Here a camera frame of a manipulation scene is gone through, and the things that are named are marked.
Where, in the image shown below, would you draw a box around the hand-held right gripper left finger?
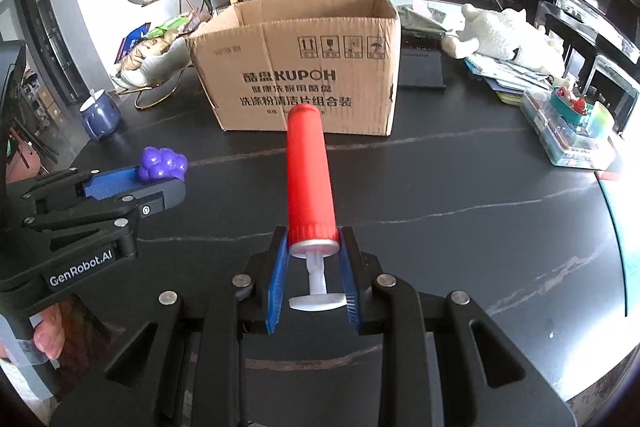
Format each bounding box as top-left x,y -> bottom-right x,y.
50,225 -> 291,427

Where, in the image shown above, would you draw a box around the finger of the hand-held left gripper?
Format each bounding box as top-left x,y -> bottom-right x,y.
24,178 -> 187,254
22,165 -> 152,214

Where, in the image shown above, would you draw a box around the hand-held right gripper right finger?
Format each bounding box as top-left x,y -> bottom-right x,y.
337,226 -> 577,427

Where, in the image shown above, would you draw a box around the purple toy grapes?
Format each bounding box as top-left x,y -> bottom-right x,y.
138,146 -> 189,184

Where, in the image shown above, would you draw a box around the red hand pump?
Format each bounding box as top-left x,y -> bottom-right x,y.
285,104 -> 347,313

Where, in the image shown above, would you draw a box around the black marble desktop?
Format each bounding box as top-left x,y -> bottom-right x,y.
65,0 -> 632,427

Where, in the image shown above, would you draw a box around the person's left hand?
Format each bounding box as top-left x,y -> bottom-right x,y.
29,306 -> 67,361

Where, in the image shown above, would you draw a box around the blue ceramic mug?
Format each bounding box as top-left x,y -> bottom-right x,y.
79,89 -> 121,142

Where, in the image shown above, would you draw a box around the white leaf-shaped tiered tray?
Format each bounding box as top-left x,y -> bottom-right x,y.
109,0 -> 202,110

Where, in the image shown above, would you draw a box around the dark glass door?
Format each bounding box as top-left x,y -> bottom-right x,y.
14,0 -> 77,100

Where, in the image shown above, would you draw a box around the brown cardboard box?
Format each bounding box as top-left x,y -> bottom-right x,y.
187,0 -> 403,138

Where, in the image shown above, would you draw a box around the black notebook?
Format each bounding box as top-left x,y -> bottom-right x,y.
399,46 -> 447,90

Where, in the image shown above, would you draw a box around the pile of papers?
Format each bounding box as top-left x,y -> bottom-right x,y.
464,54 -> 552,108

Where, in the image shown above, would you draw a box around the clear plastic storage box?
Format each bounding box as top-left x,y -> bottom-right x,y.
519,87 -> 619,169

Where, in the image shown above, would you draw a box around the olive green bag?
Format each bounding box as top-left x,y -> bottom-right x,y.
398,1 -> 467,34

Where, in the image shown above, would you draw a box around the green toy bowl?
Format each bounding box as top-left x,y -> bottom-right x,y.
551,84 -> 594,126

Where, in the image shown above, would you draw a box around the white plush sheep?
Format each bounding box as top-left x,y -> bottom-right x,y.
442,4 -> 567,76

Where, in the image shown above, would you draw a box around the black chair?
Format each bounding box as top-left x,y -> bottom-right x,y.
589,54 -> 640,138

